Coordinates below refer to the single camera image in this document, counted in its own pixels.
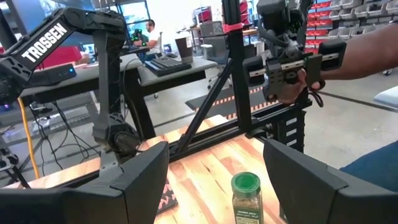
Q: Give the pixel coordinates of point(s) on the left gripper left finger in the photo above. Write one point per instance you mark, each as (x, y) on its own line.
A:
(93, 205)

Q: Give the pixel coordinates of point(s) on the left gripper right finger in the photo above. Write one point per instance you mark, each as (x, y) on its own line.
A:
(317, 202)

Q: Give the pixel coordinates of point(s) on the green-lid glass spice jar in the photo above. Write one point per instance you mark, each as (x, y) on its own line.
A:
(247, 202)

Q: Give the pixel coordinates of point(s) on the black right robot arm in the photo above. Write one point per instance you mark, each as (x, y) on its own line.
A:
(43, 43)

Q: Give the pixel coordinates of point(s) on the person's forearm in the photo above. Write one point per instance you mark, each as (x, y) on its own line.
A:
(363, 53)

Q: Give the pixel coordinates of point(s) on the person's leg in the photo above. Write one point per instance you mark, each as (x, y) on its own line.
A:
(379, 168)

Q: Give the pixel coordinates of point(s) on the person's hand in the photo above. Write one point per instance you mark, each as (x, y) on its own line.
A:
(292, 93)

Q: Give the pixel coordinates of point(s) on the grey desk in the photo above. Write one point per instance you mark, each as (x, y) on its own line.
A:
(81, 81)
(199, 67)

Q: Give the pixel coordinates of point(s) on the black striped floor mat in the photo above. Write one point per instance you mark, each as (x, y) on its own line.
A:
(222, 109)

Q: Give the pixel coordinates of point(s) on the small black computer box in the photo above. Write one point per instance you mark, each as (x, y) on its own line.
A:
(53, 74)

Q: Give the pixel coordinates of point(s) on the black keyboard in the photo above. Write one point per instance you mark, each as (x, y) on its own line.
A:
(168, 66)

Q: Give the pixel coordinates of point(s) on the seated person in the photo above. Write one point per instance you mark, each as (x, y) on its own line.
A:
(154, 37)

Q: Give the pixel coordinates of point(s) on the shelving with red grey bins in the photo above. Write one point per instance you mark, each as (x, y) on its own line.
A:
(320, 23)

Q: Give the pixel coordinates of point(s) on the brown paper cup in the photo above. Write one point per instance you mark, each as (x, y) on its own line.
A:
(185, 49)

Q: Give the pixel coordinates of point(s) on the grey office chair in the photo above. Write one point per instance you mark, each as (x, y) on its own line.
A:
(214, 46)

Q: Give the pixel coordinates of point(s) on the black aluminium table frame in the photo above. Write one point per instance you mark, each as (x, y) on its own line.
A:
(239, 93)

